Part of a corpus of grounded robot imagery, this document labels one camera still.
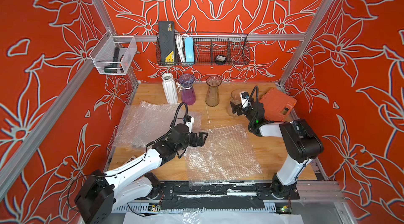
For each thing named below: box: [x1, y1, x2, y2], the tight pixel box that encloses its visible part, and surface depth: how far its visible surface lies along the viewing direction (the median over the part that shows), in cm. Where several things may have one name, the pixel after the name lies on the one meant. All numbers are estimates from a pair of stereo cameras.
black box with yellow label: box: [158, 21, 176, 63], surface depth 90 cm
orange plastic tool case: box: [259, 87, 298, 122], surface depth 102 cm
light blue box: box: [184, 36, 195, 63], surface depth 91 cm
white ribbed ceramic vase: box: [161, 72, 178, 104], surface depth 97 cm
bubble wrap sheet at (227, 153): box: [184, 124, 264, 187], surface depth 84 cm
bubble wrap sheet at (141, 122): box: [113, 100, 202, 149], surface depth 97 cm
